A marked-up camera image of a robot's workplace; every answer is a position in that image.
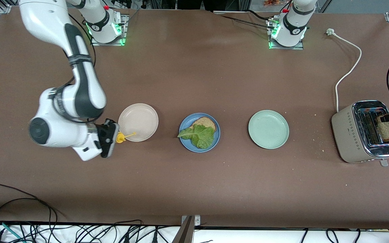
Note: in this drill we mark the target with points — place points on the blue round plate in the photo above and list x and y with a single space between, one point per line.
186 143

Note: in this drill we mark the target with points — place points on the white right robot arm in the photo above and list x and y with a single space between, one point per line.
83 94

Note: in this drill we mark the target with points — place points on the beige round plate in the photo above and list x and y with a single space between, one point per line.
138 119

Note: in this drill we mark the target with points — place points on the toasted brown bread slice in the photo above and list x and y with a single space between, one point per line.
387 131
206 122

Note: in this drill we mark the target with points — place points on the beige chrome toaster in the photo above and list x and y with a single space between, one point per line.
348 135

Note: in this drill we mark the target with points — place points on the green lettuce leaf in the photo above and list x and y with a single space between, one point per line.
201 136

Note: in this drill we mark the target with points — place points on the pale green round plate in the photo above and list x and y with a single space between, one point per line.
268 130

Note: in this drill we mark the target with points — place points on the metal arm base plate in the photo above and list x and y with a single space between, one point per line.
282 48
124 42

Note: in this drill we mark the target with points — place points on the metal table edge bracket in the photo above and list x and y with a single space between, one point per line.
188 233

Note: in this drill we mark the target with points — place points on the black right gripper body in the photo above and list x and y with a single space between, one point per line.
106 135

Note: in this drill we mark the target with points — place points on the orange food pile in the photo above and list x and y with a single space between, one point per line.
272 3

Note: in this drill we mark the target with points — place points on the yellow squeeze bottle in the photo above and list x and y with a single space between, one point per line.
120 137

